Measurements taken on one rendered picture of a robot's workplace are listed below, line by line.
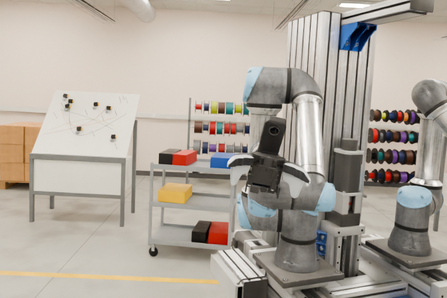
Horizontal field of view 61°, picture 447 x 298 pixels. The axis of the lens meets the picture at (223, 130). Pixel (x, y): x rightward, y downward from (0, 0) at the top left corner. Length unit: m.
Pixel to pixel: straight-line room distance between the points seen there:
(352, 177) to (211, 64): 6.32
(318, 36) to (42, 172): 4.29
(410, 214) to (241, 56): 6.34
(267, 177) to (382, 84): 7.50
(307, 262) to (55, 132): 4.43
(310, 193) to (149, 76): 6.87
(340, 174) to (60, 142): 4.23
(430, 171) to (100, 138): 4.13
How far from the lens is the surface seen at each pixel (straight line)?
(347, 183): 1.46
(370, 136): 7.38
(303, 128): 1.10
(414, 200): 1.56
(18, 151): 6.94
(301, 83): 1.19
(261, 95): 1.19
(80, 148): 5.10
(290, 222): 1.26
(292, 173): 0.75
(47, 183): 5.24
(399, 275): 1.64
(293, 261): 1.31
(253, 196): 0.99
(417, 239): 1.60
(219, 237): 4.02
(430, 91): 1.55
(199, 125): 6.81
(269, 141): 0.82
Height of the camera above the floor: 1.71
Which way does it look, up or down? 5 degrees down
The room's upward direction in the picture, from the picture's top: 3 degrees clockwise
